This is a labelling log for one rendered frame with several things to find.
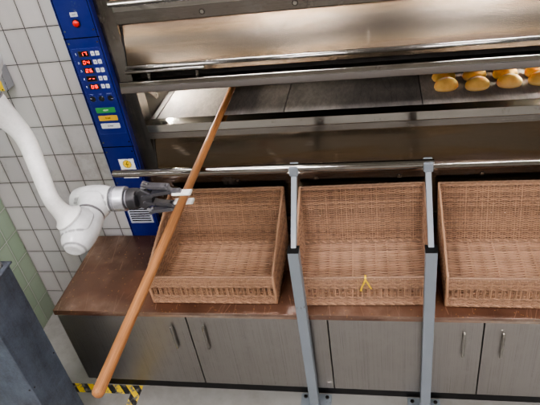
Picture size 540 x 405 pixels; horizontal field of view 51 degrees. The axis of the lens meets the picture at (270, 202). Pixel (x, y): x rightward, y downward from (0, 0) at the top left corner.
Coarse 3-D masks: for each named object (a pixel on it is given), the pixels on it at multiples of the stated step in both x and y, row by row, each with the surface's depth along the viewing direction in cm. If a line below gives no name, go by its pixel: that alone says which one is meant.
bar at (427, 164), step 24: (168, 168) 217; (216, 168) 212; (240, 168) 210; (264, 168) 208; (288, 168) 206; (312, 168) 205; (336, 168) 204; (360, 168) 202; (384, 168) 201; (432, 168) 197; (432, 216) 195; (432, 240) 194; (288, 264) 204; (432, 264) 194; (432, 288) 201; (432, 312) 208; (432, 336) 215; (312, 360) 234; (312, 384) 244
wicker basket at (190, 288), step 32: (192, 192) 263; (224, 192) 260; (256, 192) 257; (160, 224) 252; (192, 224) 269; (224, 224) 266; (256, 224) 263; (192, 256) 264; (224, 256) 261; (256, 256) 258; (160, 288) 238; (192, 288) 246; (224, 288) 243; (256, 288) 230
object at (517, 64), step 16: (336, 64) 223; (352, 64) 220; (368, 64) 217; (480, 64) 197; (496, 64) 196; (512, 64) 195; (528, 64) 194; (240, 80) 214; (256, 80) 213; (272, 80) 212; (288, 80) 211; (304, 80) 210; (320, 80) 209
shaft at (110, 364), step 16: (224, 96) 256; (224, 112) 245; (208, 144) 222; (192, 176) 203; (176, 208) 187; (176, 224) 183; (160, 240) 175; (160, 256) 169; (144, 288) 158; (128, 320) 148; (128, 336) 146; (112, 352) 140; (112, 368) 137; (96, 384) 132
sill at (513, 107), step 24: (168, 120) 250; (192, 120) 247; (240, 120) 241; (264, 120) 239; (288, 120) 237; (312, 120) 235; (336, 120) 234; (360, 120) 232; (384, 120) 231; (408, 120) 229
